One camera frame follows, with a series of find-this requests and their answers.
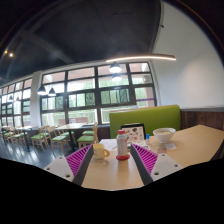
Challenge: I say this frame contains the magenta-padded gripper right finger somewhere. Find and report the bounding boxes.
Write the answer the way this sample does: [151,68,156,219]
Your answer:
[129,143,184,186]

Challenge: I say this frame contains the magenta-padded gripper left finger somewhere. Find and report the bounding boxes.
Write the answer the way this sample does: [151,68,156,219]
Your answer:
[43,143,95,187]

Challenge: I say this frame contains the white red-capped drink bottle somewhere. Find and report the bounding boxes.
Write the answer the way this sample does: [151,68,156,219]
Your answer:
[115,129,130,158]

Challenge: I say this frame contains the white bowl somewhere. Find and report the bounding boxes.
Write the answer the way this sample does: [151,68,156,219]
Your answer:
[152,127,177,145]

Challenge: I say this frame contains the group of green-seated wooden chairs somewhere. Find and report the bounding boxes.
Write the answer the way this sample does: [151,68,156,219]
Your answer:
[0,123,100,156]

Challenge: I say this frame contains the cream ceramic mug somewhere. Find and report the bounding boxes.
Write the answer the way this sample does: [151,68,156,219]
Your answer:
[92,143,111,160]

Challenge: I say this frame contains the black-framed tablet with stickers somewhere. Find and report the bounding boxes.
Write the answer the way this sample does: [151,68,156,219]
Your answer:
[120,123,147,143]

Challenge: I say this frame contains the wooden dining table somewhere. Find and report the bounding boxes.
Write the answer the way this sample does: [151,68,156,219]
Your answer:
[14,125,39,148]
[54,122,88,153]

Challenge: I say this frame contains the green upholstered bench seat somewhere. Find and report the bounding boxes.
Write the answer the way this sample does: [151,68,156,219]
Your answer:
[108,104,182,139]

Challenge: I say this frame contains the group of black pendant lamps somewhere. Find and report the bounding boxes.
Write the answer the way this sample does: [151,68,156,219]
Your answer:
[6,62,124,101]

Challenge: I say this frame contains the long curved linear ceiling light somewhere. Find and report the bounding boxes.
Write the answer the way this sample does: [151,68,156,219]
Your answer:
[105,54,177,64]

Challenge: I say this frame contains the black-framed window wall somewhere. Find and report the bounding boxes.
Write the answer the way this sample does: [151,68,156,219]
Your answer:
[0,62,157,128]

